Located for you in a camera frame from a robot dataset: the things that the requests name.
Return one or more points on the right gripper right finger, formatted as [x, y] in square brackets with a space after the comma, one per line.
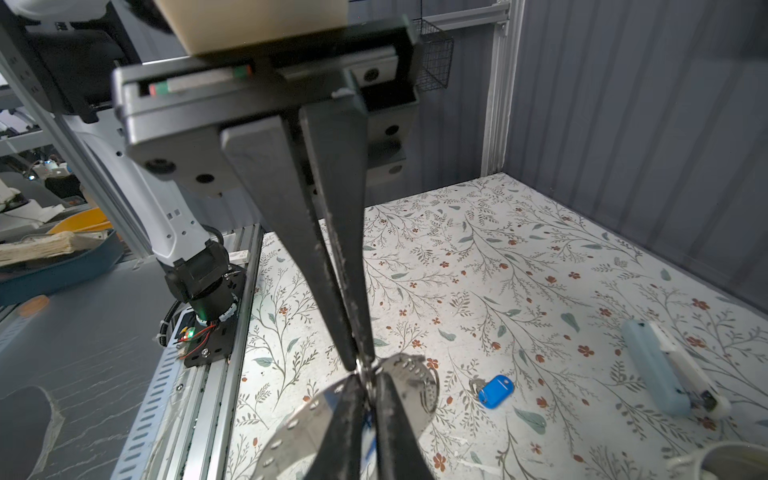
[398, 452]

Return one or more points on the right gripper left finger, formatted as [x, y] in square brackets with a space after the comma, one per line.
[339, 455]

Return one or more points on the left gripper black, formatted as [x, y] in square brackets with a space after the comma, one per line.
[175, 113]

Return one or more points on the blue key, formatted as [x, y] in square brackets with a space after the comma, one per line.
[491, 394]

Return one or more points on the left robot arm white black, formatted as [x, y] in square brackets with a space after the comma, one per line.
[69, 51]

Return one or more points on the blue bin with clutter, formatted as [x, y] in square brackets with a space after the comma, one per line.
[75, 250]

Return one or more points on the light blue stapler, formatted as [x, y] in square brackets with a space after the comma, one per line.
[676, 382]

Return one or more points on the white pencil cup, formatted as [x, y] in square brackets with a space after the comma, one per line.
[723, 460]

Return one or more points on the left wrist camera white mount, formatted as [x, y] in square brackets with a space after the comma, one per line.
[205, 26]

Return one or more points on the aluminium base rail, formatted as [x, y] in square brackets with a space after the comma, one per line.
[184, 424]

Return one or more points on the black wire basket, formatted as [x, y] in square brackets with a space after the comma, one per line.
[438, 46]

